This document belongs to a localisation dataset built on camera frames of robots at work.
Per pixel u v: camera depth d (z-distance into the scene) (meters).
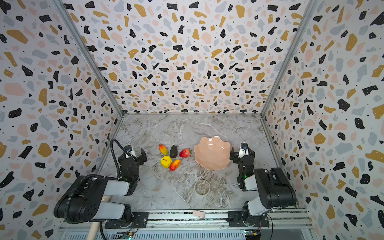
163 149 0.97
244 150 0.78
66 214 0.39
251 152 0.85
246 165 0.69
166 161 0.88
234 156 0.83
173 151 0.98
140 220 0.74
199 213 0.75
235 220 0.73
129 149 0.76
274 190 0.46
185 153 0.95
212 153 0.99
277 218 0.76
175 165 0.90
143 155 0.84
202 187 0.86
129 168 0.67
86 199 0.43
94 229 0.69
